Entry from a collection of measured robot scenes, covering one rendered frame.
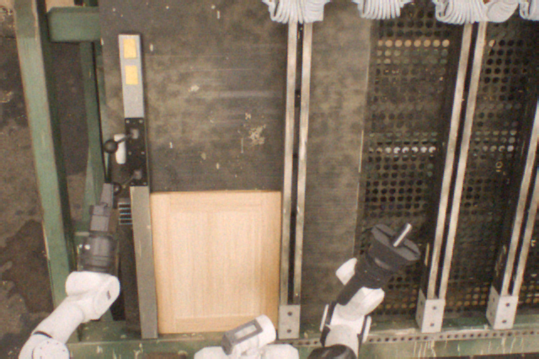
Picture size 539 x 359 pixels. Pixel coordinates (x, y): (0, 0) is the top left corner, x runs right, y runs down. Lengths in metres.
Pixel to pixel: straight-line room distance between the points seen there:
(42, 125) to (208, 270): 0.64
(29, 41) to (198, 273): 0.82
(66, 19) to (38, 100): 0.22
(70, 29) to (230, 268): 0.82
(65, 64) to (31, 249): 1.18
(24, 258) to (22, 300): 0.21
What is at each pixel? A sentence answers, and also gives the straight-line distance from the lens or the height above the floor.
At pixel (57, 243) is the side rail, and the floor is 1.21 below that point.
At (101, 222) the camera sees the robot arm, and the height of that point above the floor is 1.48.
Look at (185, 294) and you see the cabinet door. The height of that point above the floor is 1.01.
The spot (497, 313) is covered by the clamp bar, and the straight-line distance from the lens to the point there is 2.34.
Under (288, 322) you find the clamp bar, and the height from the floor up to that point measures 0.97.
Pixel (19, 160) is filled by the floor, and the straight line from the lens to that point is 3.79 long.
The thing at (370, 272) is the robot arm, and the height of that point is 1.51.
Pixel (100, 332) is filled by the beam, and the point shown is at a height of 0.88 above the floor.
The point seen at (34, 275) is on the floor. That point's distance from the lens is 3.43.
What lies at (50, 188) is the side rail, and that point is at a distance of 1.98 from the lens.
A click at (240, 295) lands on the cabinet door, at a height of 1.00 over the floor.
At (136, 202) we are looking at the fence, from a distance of 1.98.
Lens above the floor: 2.98
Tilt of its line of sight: 56 degrees down
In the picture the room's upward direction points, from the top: 6 degrees clockwise
